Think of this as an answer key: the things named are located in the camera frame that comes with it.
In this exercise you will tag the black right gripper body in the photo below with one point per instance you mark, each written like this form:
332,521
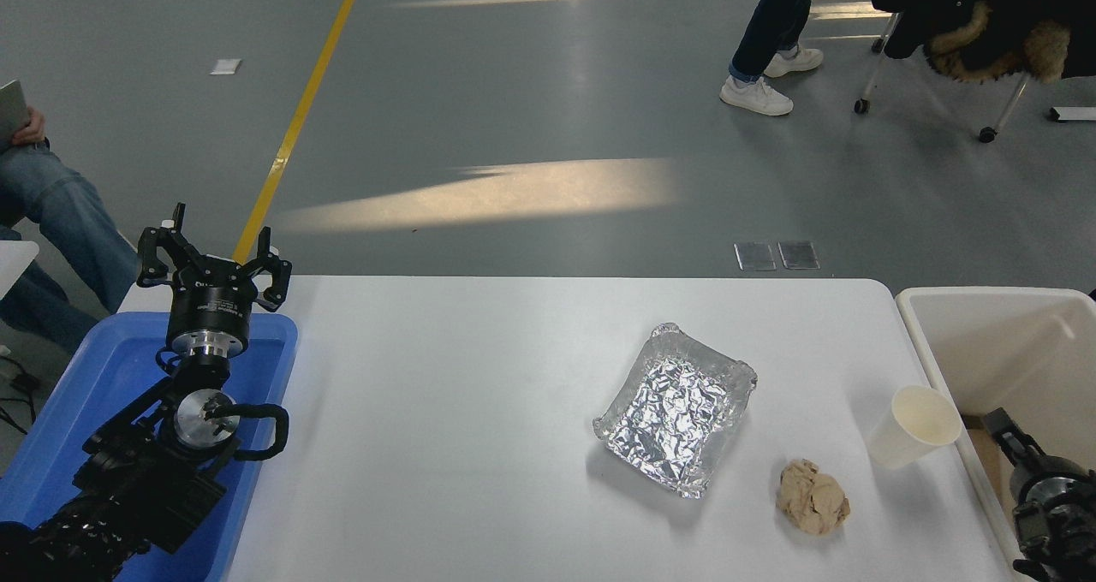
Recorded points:
1049,467

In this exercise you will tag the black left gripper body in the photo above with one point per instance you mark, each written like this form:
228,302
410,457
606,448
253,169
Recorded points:
211,299

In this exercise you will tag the white paper cup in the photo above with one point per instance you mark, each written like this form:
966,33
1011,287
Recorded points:
916,424

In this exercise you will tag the person's hand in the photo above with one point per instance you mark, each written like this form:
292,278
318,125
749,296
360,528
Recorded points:
32,130

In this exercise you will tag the large pale bin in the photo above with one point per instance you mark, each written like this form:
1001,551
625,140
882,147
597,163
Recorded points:
1010,351

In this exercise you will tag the person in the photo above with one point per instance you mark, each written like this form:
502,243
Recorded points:
60,214
775,17

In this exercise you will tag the blue plastic tray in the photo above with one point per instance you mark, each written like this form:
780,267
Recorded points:
103,377

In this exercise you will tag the small white side table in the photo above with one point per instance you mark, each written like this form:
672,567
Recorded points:
13,265

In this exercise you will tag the white paper scrap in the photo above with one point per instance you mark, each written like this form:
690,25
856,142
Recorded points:
225,67

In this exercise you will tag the crumpled tan paper ball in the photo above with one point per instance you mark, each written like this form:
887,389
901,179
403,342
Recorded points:
812,498

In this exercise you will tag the grey tablet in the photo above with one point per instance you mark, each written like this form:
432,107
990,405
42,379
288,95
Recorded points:
10,111

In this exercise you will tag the metal floor plate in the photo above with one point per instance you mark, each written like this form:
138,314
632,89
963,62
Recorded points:
755,257
799,255

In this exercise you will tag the white bar on floor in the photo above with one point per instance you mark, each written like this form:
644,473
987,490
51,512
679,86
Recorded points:
1075,114

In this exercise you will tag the crumpled foil tray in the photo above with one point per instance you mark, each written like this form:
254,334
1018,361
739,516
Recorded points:
676,411

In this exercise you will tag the metal wheeled chair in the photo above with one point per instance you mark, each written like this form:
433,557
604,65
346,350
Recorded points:
873,68

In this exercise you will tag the black fur-trimmed coat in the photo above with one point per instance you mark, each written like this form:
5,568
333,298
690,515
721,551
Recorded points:
985,0

